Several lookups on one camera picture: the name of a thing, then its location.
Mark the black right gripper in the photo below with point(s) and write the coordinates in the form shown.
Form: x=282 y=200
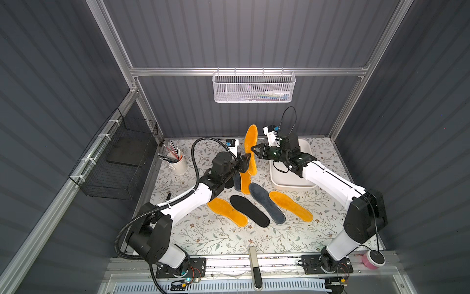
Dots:
x=271 y=152

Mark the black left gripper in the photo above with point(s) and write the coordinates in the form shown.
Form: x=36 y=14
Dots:
x=239 y=163

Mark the black insole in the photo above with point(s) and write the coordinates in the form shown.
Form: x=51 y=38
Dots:
x=229 y=184
x=246 y=207

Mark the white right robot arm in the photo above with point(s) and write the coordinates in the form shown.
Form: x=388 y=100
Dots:
x=365 y=209

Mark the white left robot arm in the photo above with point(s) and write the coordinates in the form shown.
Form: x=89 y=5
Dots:
x=150 y=231

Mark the white plastic storage box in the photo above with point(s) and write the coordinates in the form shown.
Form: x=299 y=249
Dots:
x=285 y=180

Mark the dark grey insole upper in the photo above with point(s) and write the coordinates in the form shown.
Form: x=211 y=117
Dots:
x=237 y=182

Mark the dark grey insole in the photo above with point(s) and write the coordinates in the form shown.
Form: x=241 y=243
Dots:
x=237 y=182
x=261 y=195

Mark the yellow fleece insole upper middle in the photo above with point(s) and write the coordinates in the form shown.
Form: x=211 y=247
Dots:
x=245 y=182

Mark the dark grey insole lower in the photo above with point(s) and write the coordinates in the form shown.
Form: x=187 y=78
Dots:
x=261 y=195

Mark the white pen cup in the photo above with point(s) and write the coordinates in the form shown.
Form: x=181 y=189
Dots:
x=173 y=155

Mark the pink tape roll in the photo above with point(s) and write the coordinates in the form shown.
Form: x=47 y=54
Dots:
x=373 y=260

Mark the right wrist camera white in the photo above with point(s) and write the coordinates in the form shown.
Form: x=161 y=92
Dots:
x=272 y=135

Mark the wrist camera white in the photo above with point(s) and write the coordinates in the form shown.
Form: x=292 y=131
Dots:
x=272 y=135
x=232 y=145

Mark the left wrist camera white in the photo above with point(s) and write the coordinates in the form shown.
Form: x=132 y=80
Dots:
x=232 y=145

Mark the white wire mesh basket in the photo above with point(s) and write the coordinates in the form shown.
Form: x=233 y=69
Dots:
x=253 y=88

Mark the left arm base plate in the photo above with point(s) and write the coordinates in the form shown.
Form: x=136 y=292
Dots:
x=192 y=267

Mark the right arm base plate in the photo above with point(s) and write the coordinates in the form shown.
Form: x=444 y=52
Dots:
x=322 y=264

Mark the white handle tool front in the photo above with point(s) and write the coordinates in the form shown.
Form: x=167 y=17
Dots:
x=255 y=269

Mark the black wire basket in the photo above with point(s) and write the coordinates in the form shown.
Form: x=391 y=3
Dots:
x=119 y=162

